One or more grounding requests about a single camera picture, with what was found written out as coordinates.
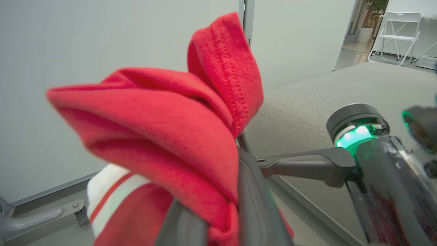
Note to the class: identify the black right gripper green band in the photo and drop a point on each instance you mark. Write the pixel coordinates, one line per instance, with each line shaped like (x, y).
(382, 177)

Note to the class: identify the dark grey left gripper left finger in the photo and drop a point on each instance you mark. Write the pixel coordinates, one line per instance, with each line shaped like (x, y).
(181, 227)

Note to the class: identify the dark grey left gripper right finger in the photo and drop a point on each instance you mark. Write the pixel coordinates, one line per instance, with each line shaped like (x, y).
(257, 205)

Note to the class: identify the red garment with white stripes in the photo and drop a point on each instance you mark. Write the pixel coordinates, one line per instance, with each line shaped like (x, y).
(164, 136)

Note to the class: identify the grey fabric sofa seat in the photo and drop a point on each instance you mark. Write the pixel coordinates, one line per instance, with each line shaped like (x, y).
(341, 102)

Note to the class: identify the grey metal partition foot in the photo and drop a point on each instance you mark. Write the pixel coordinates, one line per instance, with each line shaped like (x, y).
(37, 217)

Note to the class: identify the white slatted floor box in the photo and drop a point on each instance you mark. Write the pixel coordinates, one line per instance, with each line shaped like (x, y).
(426, 62)

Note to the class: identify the white folding chair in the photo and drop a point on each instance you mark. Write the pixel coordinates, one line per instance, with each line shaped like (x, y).
(397, 36)

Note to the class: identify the potted plant in white pot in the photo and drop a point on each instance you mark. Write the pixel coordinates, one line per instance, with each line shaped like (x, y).
(370, 20)

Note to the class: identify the grey partition post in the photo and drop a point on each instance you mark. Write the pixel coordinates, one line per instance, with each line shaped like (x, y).
(246, 20)

